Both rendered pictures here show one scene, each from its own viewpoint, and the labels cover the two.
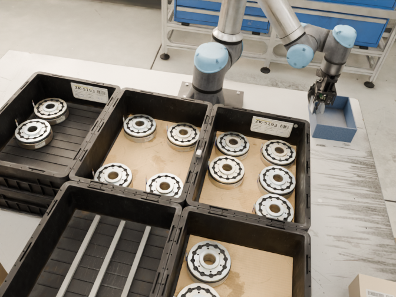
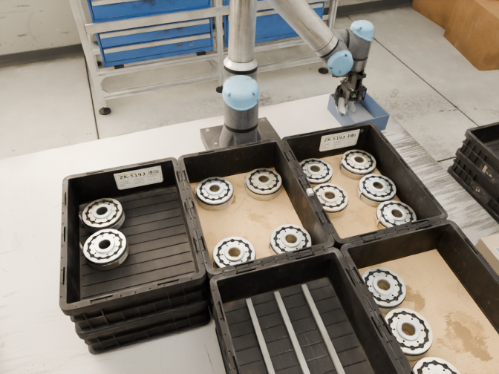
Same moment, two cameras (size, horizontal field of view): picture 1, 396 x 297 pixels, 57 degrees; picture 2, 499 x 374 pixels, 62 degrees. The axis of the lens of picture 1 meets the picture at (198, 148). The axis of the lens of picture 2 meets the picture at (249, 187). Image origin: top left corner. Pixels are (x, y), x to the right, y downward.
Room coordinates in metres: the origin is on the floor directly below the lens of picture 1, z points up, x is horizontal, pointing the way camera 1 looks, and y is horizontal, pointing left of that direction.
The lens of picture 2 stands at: (0.09, 0.45, 1.70)
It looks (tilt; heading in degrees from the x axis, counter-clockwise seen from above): 46 degrees down; 335
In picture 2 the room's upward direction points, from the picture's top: 1 degrees clockwise
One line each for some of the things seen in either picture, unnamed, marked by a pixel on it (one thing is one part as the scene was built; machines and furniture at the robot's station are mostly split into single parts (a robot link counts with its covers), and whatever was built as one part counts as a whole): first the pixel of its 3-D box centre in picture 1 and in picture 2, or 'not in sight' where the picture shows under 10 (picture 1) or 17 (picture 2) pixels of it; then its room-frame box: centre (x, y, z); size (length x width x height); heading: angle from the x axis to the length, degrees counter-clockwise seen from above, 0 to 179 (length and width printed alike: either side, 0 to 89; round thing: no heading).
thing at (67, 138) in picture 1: (53, 132); (132, 237); (0.78, 0.44, 0.87); 0.40 x 0.30 x 0.11; 172
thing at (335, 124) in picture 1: (330, 116); (356, 111); (1.14, -0.51, 0.74); 0.20 x 0.15 x 0.07; 176
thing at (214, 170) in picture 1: (226, 168); (329, 197); (0.70, -0.09, 0.86); 0.10 x 0.10 x 0.01
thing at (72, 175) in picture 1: (148, 139); (249, 199); (0.73, 0.14, 0.92); 0.40 x 0.30 x 0.02; 172
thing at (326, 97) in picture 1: (325, 85); (352, 83); (1.11, -0.44, 0.89); 0.09 x 0.08 x 0.12; 176
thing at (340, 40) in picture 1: (339, 44); (359, 40); (1.12, -0.44, 1.05); 0.09 x 0.08 x 0.11; 68
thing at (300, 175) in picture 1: (251, 172); (353, 190); (0.69, -0.16, 0.87); 0.40 x 0.30 x 0.11; 172
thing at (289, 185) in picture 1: (277, 179); (377, 187); (0.68, -0.23, 0.86); 0.10 x 0.10 x 0.01
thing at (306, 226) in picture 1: (254, 159); (356, 176); (0.69, -0.16, 0.92); 0.40 x 0.30 x 0.02; 172
